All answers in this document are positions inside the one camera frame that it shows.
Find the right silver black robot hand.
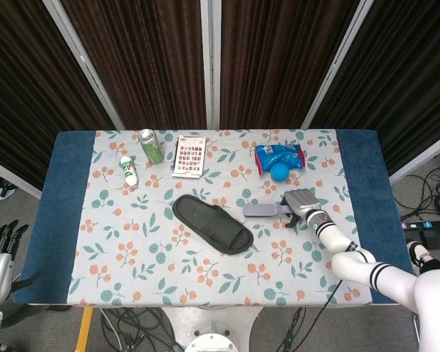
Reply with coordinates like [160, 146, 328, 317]
[280, 188, 323, 228]

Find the grey brush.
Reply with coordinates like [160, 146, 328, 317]
[242, 204, 293, 218]

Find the black slipper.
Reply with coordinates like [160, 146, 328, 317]
[172, 194, 254, 256]

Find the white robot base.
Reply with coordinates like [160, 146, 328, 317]
[161, 306, 265, 352]

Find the blue ball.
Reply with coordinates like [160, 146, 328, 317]
[270, 164, 290, 183]

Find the blue snack bag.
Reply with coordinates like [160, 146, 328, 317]
[254, 143, 307, 177]

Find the blue table cover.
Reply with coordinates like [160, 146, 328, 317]
[12, 128, 422, 307]

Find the card with coloured squares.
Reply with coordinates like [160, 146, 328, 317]
[171, 134, 208, 180]

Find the floral tablecloth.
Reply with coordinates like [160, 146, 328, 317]
[66, 128, 375, 307]

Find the white black sneaker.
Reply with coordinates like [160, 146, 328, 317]
[406, 241, 436, 273]

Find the black power strip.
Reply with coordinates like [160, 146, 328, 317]
[400, 219, 440, 232]

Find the dark brown partition panel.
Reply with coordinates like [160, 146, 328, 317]
[210, 0, 375, 130]
[60, 0, 216, 130]
[304, 0, 440, 184]
[0, 0, 124, 199]

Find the green drink can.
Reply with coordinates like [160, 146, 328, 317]
[137, 128, 165, 165]

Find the small white milk bottle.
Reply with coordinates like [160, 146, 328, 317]
[120, 155, 139, 188]

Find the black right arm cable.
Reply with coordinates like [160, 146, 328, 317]
[317, 278, 344, 307]

